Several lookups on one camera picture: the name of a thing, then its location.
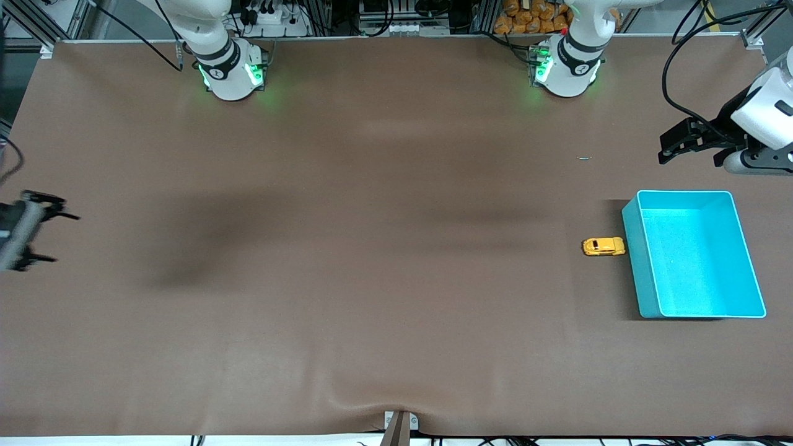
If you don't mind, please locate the yellow beetle toy car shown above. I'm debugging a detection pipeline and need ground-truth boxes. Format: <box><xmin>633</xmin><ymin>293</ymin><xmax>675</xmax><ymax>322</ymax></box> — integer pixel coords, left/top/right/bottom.
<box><xmin>582</xmin><ymin>237</ymin><xmax>626</xmax><ymax>257</ymax></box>

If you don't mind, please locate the teal plastic bin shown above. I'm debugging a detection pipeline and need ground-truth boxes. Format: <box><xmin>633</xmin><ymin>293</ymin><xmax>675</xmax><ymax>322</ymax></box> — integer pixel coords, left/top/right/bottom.
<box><xmin>621</xmin><ymin>190</ymin><xmax>768</xmax><ymax>320</ymax></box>

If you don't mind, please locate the orange packets pile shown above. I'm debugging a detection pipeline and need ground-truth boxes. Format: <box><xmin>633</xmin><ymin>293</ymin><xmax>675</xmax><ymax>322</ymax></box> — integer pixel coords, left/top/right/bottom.
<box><xmin>494</xmin><ymin>0</ymin><xmax>574</xmax><ymax>35</ymax></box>

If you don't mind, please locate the white power strip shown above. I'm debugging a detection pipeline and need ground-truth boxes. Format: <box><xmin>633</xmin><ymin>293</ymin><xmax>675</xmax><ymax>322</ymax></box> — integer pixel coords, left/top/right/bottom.
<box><xmin>239</xmin><ymin>0</ymin><xmax>310</xmax><ymax>38</ymax></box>

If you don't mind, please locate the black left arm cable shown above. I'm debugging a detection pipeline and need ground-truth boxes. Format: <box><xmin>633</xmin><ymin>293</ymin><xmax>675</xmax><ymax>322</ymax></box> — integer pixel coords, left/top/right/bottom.
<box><xmin>661</xmin><ymin>0</ymin><xmax>793</xmax><ymax>134</ymax></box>

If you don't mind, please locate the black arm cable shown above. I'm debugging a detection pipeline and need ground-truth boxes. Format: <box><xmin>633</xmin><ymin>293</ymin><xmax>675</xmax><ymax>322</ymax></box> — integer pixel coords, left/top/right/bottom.
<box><xmin>661</xmin><ymin>0</ymin><xmax>793</xmax><ymax>134</ymax></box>
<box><xmin>0</xmin><ymin>0</ymin><xmax>184</xmax><ymax>186</ymax></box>

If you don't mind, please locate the aluminium frame strut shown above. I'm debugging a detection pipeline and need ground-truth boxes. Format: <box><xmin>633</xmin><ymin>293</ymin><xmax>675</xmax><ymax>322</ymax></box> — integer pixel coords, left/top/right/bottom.
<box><xmin>0</xmin><ymin>0</ymin><xmax>94</xmax><ymax>50</ymax></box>

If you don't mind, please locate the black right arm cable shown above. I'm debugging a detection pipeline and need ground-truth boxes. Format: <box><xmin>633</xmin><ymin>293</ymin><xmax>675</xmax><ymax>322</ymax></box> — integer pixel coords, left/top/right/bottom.
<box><xmin>0</xmin><ymin>0</ymin><xmax>184</xmax><ymax>186</ymax></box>

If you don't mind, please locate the metal edge clamp bracket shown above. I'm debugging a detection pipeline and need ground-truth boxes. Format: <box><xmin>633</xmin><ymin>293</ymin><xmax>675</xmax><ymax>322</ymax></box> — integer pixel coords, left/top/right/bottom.
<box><xmin>383</xmin><ymin>410</ymin><xmax>420</xmax><ymax>432</ymax></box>

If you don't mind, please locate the brown wooden post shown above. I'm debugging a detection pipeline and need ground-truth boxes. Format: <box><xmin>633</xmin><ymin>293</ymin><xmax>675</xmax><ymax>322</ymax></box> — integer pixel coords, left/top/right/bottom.
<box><xmin>379</xmin><ymin>412</ymin><xmax>411</xmax><ymax>446</ymax></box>

